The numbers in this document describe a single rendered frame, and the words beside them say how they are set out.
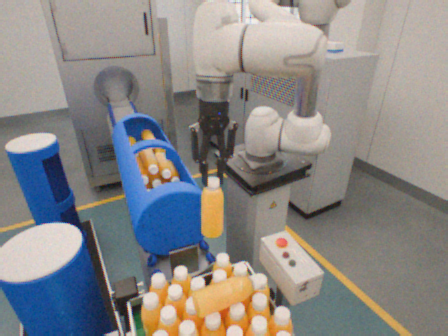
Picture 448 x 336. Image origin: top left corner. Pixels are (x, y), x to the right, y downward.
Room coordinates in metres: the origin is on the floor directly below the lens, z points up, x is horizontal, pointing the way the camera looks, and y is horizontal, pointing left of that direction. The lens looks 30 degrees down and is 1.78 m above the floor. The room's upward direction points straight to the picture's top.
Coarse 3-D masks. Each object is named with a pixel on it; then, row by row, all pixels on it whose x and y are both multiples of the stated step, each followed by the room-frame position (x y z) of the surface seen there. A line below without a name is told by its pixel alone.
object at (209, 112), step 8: (200, 104) 0.69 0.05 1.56; (208, 104) 0.68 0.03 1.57; (216, 104) 0.67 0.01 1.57; (224, 104) 0.68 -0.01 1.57; (200, 112) 0.69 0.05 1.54; (208, 112) 0.67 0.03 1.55; (216, 112) 0.67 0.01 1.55; (224, 112) 0.68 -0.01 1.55; (200, 120) 0.69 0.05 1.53; (208, 120) 0.69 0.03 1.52; (216, 120) 0.70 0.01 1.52; (224, 120) 0.71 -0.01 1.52; (200, 128) 0.70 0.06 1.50; (216, 128) 0.70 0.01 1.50; (224, 128) 0.71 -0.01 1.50
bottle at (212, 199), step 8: (208, 192) 0.67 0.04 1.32; (216, 192) 0.67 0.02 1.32; (208, 200) 0.66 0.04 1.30; (216, 200) 0.66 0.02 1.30; (208, 208) 0.66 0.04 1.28; (216, 208) 0.66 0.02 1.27; (208, 216) 0.66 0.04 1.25; (216, 216) 0.66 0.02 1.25; (208, 224) 0.65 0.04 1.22; (216, 224) 0.66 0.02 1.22; (208, 232) 0.65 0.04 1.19; (216, 232) 0.65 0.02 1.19
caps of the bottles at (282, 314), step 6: (282, 306) 0.49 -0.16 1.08; (276, 312) 0.47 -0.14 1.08; (282, 312) 0.47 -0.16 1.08; (288, 312) 0.47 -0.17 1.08; (258, 318) 0.45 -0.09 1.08; (264, 318) 0.45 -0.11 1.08; (276, 318) 0.46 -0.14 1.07; (282, 318) 0.45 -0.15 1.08; (288, 318) 0.46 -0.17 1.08; (252, 324) 0.44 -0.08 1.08; (258, 324) 0.44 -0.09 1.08; (264, 324) 0.44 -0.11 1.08; (228, 330) 0.42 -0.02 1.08; (234, 330) 0.42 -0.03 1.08; (240, 330) 0.42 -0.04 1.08; (258, 330) 0.42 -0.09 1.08; (264, 330) 0.43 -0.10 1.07
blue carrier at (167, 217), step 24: (120, 120) 1.56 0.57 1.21; (144, 120) 1.62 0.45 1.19; (120, 144) 1.30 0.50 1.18; (144, 144) 1.18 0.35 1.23; (168, 144) 1.26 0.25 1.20; (120, 168) 1.15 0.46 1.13; (144, 192) 0.84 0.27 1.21; (168, 192) 0.80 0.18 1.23; (192, 192) 0.83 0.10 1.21; (144, 216) 0.76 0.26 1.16; (168, 216) 0.79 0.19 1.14; (192, 216) 0.83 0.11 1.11; (144, 240) 0.76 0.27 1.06; (168, 240) 0.79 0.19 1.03; (192, 240) 0.82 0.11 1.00
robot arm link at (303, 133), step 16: (304, 0) 1.12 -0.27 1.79; (320, 0) 1.10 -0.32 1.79; (336, 0) 1.09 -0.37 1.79; (304, 16) 1.14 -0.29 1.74; (320, 16) 1.11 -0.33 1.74; (304, 80) 1.18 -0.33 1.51; (320, 80) 1.19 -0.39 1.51; (304, 96) 1.19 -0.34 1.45; (304, 112) 1.20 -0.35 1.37; (288, 128) 1.22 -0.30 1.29; (304, 128) 1.18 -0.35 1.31; (320, 128) 1.20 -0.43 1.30; (288, 144) 1.21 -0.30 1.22; (304, 144) 1.19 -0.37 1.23; (320, 144) 1.17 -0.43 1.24
